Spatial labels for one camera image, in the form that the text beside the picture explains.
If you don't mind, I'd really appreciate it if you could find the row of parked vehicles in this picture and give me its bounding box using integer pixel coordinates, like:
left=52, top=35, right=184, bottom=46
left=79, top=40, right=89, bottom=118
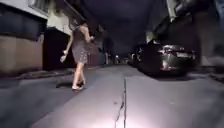
left=126, top=46, right=145, bottom=67

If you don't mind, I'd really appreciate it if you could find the person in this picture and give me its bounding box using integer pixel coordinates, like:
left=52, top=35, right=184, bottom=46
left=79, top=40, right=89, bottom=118
left=59, top=20, right=96, bottom=92

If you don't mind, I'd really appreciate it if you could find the dark parked car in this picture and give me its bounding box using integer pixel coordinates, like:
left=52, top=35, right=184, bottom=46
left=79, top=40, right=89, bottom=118
left=138, top=39, right=197, bottom=77

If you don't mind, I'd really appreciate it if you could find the grey asphalt road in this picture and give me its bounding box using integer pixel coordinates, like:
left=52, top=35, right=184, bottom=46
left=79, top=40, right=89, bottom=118
left=0, top=64, right=224, bottom=128

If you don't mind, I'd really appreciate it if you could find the dark building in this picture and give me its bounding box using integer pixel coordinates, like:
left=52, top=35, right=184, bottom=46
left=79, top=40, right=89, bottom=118
left=145, top=0, right=224, bottom=68

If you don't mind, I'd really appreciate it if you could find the pale building with wall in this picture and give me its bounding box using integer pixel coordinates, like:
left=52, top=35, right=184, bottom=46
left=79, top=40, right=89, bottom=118
left=0, top=0, right=111, bottom=76

